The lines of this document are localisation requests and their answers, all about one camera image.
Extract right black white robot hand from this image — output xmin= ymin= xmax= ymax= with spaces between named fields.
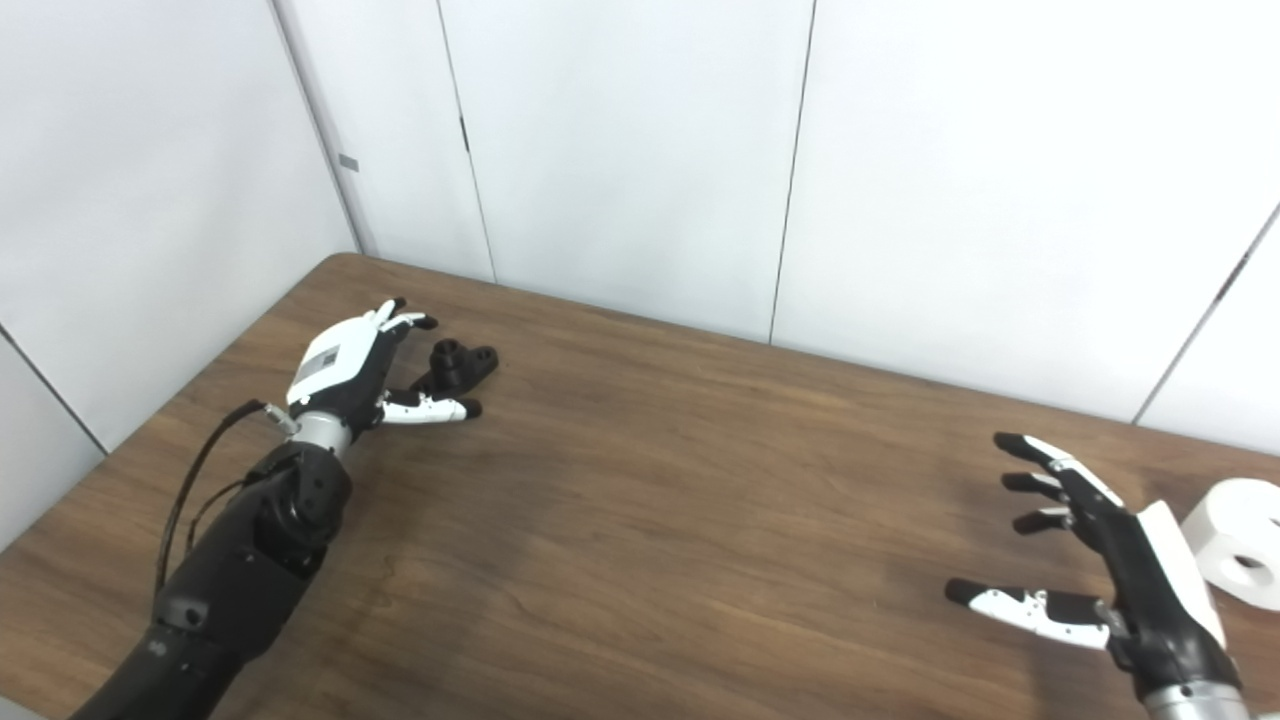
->
xmin=945 ymin=432 xmax=1243 ymax=701

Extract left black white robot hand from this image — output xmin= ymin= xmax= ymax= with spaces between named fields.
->
xmin=286 ymin=297 xmax=483 ymax=427

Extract round white plastic piece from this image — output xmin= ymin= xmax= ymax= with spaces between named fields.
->
xmin=1180 ymin=478 xmax=1280 ymax=612

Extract black plastic holder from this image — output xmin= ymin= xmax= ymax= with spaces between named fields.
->
xmin=408 ymin=339 xmax=499 ymax=399

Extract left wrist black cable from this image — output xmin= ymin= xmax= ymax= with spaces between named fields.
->
xmin=152 ymin=400 xmax=299 ymax=601

